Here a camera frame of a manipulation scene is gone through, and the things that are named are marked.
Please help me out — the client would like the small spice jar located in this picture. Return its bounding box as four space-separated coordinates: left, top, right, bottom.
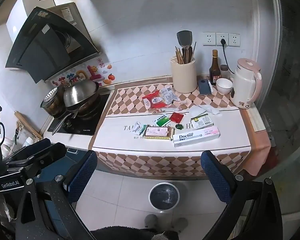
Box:
220 64 230 79

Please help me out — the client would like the white printed plastic bag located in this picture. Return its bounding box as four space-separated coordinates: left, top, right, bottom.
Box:
159 87 180 105

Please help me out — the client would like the white round trash bin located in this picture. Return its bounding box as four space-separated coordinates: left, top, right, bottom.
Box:
148 182 180 212

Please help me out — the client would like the clear red printed wrapper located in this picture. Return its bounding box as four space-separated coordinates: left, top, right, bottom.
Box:
147 101 186 114

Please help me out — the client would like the red snack bag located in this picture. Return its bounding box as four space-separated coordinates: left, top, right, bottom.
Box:
142 90 167 109

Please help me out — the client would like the pink yellow box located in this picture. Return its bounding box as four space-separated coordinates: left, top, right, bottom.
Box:
143 126 175 140

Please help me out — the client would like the small green wrapper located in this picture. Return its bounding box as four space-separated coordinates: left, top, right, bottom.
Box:
175 124 184 130

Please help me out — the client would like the steel wok lid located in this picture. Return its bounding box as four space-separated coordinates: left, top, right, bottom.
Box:
63 76 99 107

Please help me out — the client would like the white wall socket strip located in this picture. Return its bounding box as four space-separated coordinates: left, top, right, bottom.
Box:
201 32 241 47

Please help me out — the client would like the grey slipper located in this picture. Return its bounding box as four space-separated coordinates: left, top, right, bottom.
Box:
171 218 189 234
144 214 158 229

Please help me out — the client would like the white ceramic bowl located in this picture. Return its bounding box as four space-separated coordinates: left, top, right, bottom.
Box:
216 78 233 95

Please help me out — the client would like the cream utensil holder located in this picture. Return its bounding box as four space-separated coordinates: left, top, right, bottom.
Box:
170 56 197 94

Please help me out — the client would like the small red sachet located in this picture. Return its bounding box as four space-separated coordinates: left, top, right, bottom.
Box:
170 112 184 124

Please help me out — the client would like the wooden rolling pin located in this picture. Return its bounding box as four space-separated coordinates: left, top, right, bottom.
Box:
14 111 43 140

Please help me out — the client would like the green white sachet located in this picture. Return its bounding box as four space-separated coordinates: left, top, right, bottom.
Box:
153 114 171 127

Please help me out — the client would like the left grey slipper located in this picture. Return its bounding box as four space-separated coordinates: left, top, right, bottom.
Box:
144 214 158 229

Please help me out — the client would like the steel pot with strainer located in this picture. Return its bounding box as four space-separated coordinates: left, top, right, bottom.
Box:
40 85 65 116

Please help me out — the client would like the black frying pan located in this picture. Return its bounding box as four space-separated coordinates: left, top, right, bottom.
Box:
52 90 100 135

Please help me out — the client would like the dark blue phone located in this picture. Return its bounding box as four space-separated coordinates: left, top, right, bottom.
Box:
198 79 211 95

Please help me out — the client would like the white Doctor toothpaste box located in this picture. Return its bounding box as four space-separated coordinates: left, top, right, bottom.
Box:
172 126 220 147

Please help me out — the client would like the right grey slipper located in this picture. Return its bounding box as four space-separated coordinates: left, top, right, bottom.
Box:
171 218 189 234

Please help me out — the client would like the pink white electric kettle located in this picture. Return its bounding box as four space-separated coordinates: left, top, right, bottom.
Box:
230 58 262 109

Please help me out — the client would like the checkered pink table cloth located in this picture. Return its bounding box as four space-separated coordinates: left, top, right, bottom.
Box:
89 78 271 178

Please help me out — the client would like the black range hood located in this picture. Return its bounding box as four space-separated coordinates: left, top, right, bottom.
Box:
5 7 99 83

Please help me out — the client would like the black induction cooktop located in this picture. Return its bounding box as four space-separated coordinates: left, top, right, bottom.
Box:
58 93 110 135

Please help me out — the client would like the green white medicine box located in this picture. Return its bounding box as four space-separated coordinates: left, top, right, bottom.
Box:
190 114 214 129

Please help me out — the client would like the black power cable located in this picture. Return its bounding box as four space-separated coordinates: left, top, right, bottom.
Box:
220 38 235 74

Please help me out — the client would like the black spatula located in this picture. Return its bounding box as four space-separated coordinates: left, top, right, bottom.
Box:
177 30 192 64

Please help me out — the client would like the dark sauce bottle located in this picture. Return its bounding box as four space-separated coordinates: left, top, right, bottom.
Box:
209 49 221 85

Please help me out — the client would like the teal white small packet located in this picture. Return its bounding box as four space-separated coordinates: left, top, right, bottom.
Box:
132 121 148 135

